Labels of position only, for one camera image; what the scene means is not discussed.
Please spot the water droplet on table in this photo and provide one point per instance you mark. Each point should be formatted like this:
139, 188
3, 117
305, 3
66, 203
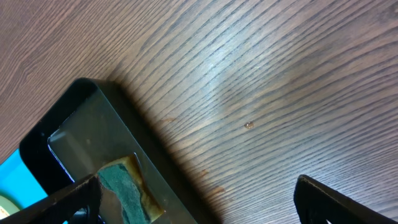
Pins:
249, 125

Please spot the green yellow sponge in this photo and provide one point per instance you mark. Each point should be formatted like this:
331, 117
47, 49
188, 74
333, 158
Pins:
125, 196

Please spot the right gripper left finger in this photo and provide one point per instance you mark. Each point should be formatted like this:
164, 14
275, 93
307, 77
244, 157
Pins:
76, 203

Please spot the yellow-green plate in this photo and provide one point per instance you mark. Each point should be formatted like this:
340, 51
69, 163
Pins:
7, 208

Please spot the black water tray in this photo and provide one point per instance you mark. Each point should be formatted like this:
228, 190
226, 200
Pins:
94, 123

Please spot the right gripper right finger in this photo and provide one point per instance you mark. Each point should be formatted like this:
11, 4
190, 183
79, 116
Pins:
318, 203

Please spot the teal plastic tray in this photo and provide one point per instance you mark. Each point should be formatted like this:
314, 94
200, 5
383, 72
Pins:
18, 184

